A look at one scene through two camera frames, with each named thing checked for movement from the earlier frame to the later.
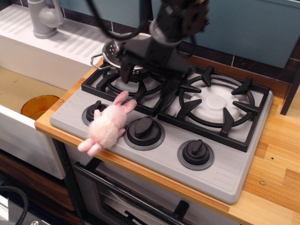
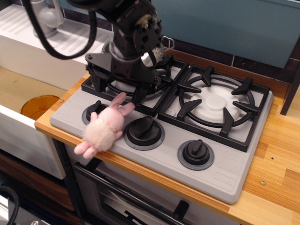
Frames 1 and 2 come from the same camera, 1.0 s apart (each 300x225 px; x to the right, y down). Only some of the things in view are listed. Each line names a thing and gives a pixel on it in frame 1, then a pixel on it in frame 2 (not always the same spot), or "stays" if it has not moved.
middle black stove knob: x=143 y=133 stays
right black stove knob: x=195 y=155 stays
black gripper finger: x=126 y=63 -> x=99 y=81
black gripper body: x=170 y=59 -> x=135 y=71
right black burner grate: x=217 y=105 stays
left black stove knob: x=88 y=114 stays
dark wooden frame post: x=296 y=83 stays
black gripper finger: x=172 y=83 -> x=141 y=90
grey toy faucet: x=45 y=20 stays
